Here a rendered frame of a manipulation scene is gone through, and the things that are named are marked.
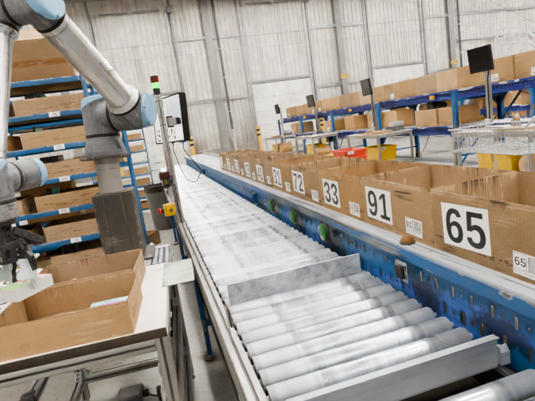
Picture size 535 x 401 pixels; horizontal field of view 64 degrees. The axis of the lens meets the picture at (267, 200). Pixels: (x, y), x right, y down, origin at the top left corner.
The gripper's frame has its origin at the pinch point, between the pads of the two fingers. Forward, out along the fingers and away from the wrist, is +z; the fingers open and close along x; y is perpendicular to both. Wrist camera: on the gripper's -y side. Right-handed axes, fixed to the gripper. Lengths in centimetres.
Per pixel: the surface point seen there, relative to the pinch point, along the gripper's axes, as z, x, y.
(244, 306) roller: 18, 58, -22
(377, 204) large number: -4, 99, -51
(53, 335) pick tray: 13.0, 11.8, 5.5
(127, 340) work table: 18.9, 28.8, -3.0
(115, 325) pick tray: 14.1, 26.1, -2.2
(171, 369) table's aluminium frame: 31.2, 37.7, -8.1
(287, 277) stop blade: 14, 69, -35
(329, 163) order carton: -10, 70, -139
